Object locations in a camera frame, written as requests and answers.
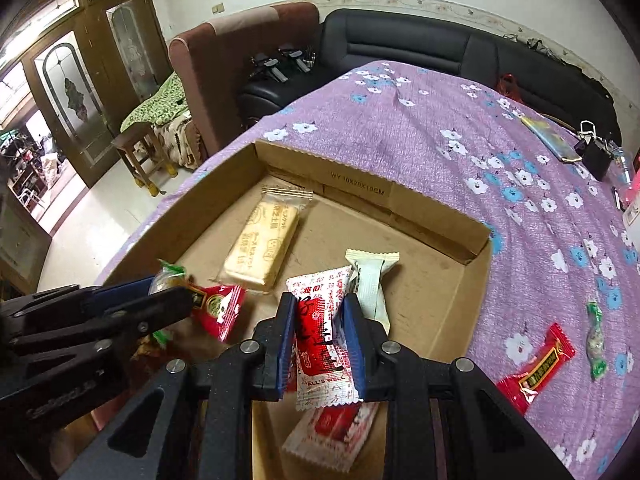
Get small red candy packet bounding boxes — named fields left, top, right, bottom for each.
left=186, top=284, right=246, bottom=342

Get red white snack packet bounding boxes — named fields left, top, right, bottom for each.
left=286, top=266, right=360, bottom=412
left=282, top=403, right=380, bottom=472

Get red sesame candy bar packet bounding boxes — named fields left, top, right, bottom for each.
left=496, top=323, right=576, bottom=415

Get green candy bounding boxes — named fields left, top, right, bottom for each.
left=586, top=300, right=608, bottom=382

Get white green snack packet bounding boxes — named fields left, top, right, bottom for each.
left=345, top=248, right=400, bottom=334

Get shallow cardboard box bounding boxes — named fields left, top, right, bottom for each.
left=105, top=141, right=508, bottom=479

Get yellow biscuit packet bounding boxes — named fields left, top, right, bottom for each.
left=218, top=185, right=314, bottom=290

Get small wooden stool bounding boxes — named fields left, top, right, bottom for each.
left=111, top=122, right=178, bottom=197

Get green patterned blanket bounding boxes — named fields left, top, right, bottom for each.
left=120, top=72, right=188, bottom=132

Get purple floral tablecloth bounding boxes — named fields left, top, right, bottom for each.
left=100, top=61, right=639, bottom=479

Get wooden glass double door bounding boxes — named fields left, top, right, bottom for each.
left=1, top=0, right=170, bottom=186

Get maroon armchair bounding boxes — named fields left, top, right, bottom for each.
left=168, top=2, right=320, bottom=155

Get colourful booklet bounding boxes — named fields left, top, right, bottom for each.
left=520, top=116, right=582, bottom=164

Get black devices on sofa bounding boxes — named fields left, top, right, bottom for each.
left=250, top=44, right=316, bottom=84

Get red bag on sofa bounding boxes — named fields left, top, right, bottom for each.
left=496, top=73, right=523, bottom=103

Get white plastic jar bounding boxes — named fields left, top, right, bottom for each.
left=623, top=194, right=640, bottom=252

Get black leather sofa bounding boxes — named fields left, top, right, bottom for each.
left=236, top=9, right=622, bottom=142

